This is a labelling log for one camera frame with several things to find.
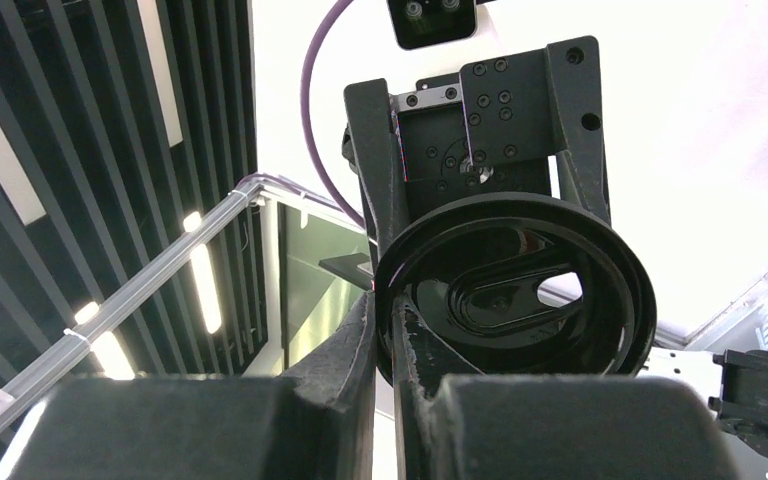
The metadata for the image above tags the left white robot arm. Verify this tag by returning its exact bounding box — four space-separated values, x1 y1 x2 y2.
344 36 768 457

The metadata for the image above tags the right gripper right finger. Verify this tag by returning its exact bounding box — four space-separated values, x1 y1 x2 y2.
390 295 738 479

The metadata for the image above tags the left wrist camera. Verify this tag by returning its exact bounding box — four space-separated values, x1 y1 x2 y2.
386 0 497 51

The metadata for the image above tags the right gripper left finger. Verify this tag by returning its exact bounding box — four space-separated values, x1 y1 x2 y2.
0 293 375 479

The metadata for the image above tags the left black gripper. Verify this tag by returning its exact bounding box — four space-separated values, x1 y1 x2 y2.
343 36 613 260

